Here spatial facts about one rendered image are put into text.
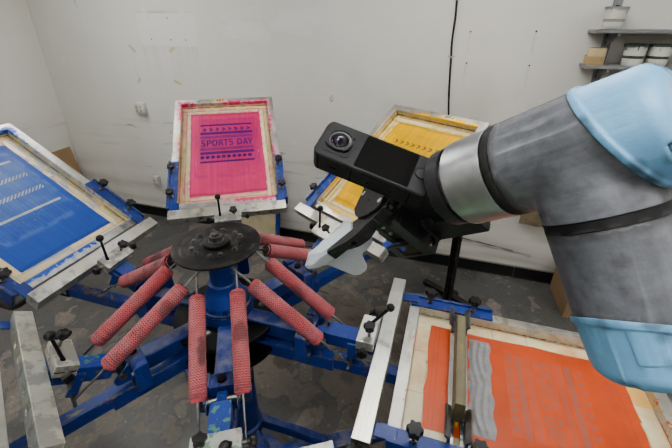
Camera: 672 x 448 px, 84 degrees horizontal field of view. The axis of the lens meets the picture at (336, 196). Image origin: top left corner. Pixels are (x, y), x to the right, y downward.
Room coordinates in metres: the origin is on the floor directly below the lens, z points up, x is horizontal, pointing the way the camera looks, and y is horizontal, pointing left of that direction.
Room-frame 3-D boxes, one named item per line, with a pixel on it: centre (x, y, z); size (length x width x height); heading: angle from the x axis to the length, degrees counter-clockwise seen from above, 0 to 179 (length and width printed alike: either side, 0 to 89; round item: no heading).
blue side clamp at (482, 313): (1.11, -0.45, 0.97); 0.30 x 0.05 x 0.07; 73
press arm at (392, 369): (0.90, -0.18, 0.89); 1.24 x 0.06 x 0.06; 73
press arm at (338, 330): (0.94, -0.06, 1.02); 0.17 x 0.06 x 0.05; 73
